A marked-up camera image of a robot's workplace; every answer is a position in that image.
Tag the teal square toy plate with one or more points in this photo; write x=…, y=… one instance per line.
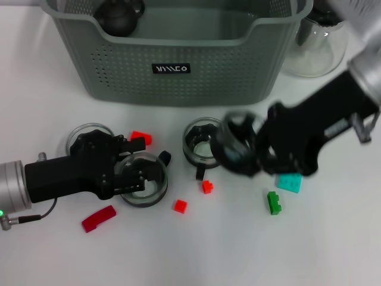
x=290, y=184

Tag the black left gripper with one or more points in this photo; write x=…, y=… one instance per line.
x=65, y=175

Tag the grey perforated storage bin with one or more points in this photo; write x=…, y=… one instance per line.
x=208, y=74

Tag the dark red curved brick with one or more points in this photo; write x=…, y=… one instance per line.
x=98, y=220

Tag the green studded toy brick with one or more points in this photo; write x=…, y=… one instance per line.
x=274, y=204

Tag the orange wedge toy block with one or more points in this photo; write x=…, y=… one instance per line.
x=137, y=134

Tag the glass carafe with black lid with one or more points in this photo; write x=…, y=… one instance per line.
x=315, y=53

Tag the small orange cube brick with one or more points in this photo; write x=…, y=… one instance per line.
x=180, y=206

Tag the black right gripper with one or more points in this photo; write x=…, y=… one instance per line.
x=309, y=125

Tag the black round teapot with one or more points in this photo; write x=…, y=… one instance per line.
x=119, y=18

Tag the small orange notched brick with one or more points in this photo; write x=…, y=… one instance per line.
x=207, y=187

